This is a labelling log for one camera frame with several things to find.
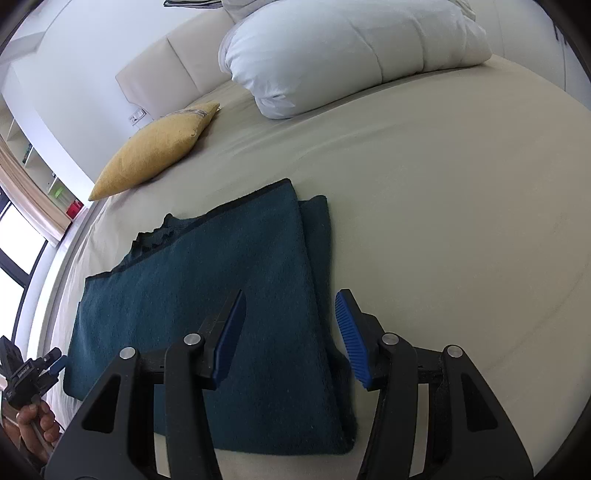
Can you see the beige bed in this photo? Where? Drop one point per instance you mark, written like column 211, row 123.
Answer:
column 438, row 207

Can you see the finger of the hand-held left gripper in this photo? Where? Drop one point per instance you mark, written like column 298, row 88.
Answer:
column 53, row 355
column 57, row 366

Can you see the zebra striped pillow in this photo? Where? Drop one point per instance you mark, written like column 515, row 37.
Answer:
column 194, row 3

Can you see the wall socket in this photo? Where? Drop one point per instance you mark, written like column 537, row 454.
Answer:
column 137, row 117

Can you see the beige padded headboard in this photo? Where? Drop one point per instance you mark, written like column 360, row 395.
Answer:
column 184, row 60

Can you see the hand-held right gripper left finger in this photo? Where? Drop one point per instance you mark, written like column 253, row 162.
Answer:
column 228, row 341

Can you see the yellow pillow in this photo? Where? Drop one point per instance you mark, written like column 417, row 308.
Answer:
column 147, row 152

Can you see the white window ledge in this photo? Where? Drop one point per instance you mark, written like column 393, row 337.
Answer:
column 69, row 249

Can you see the white wardrobe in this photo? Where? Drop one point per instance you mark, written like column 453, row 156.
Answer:
column 531, row 37

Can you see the white folded duvet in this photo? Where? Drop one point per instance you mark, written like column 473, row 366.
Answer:
column 346, row 50

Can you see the dark green sweater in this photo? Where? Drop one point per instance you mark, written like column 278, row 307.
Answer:
column 184, row 286

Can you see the person's left hand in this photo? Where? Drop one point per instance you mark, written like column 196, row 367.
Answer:
column 39, row 424

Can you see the black framed window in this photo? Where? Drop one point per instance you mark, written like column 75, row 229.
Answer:
column 18, row 267

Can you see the white wall shelf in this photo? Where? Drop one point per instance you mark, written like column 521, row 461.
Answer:
column 41, row 170

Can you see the red box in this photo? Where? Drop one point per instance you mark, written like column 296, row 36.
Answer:
column 75, row 208

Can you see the beige curtain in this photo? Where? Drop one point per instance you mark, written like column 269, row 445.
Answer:
column 32, row 194

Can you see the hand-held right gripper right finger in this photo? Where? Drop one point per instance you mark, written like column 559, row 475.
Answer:
column 353, row 341

